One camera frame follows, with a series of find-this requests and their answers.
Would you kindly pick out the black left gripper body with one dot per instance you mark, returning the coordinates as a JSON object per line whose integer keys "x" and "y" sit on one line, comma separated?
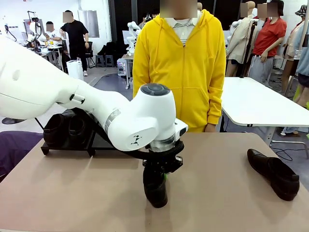
{"x": 157, "y": 165}

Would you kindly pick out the plain black leather loafer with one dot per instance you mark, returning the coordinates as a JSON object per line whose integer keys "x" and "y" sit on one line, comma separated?
{"x": 277, "y": 174}

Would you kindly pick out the person's left forearm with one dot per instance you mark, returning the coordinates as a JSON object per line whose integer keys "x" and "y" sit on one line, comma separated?
{"x": 216, "y": 104}

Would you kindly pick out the person's right forearm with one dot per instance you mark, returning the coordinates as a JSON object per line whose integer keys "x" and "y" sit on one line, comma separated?
{"x": 140, "y": 84}

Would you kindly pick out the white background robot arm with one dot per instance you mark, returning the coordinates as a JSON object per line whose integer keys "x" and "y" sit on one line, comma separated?
{"x": 131, "y": 26}

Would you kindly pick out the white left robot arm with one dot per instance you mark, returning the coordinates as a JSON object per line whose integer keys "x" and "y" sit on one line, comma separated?
{"x": 72, "y": 96}

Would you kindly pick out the black shoe stand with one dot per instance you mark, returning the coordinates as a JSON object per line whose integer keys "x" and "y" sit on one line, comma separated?
{"x": 67, "y": 149}
{"x": 96, "y": 145}

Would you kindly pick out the person's left hand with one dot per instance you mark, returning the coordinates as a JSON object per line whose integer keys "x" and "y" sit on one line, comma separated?
{"x": 210, "y": 128}

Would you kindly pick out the person in yellow hoodie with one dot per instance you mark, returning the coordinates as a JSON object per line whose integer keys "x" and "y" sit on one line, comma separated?
{"x": 193, "y": 72}

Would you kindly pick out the computer case with lights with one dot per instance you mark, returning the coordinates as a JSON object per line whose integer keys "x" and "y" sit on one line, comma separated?
{"x": 122, "y": 68}

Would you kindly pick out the white folding table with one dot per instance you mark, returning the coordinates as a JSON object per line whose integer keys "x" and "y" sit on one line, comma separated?
{"x": 253, "y": 104}

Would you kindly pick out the gray plastic stool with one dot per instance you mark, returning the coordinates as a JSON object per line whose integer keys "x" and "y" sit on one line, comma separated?
{"x": 100, "y": 60}
{"x": 109, "y": 60}

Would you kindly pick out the white air purifier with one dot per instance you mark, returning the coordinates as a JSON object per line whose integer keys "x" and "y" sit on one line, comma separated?
{"x": 74, "y": 70}

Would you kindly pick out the black backpack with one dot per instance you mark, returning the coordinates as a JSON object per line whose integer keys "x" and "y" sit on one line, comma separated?
{"x": 108, "y": 48}

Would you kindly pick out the black office chair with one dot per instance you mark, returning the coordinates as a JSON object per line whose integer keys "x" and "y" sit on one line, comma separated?
{"x": 90, "y": 50}

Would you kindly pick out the dark purple cloth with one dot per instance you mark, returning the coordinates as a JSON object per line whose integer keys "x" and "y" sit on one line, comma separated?
{"x": 17, "y": 149}

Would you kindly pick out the black round floor base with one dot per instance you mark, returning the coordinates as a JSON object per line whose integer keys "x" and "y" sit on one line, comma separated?
{"x": 12, "y": 120}

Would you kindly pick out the mannequin in beige coat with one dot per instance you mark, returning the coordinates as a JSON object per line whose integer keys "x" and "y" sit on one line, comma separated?
{"x": 242, "y": 36}

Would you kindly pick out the person in black shirt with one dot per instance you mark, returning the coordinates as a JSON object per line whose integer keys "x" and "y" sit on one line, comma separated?
{"x": 74, "y": 33}

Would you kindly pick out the seated person in white shirt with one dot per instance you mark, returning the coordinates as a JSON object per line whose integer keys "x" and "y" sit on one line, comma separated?
{"x": 51, "y": 33}

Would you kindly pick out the mannequin in red shirt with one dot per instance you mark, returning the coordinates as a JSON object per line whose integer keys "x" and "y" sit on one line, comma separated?
{"x": 268, "y": 33}

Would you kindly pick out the mannequin with bucket hat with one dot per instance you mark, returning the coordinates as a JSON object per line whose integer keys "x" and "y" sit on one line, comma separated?
{"x": 295, "y": 41}

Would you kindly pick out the background robot with black arms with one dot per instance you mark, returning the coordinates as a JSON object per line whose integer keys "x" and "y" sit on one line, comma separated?
{"x": 32, "y": 26}

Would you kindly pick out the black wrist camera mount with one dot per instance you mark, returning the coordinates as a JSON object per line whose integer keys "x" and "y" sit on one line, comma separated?
{"x": 175, "y": 165}

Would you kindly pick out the gray wall panel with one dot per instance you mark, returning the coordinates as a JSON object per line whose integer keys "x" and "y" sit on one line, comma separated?
{"x": 93, "y": 24}

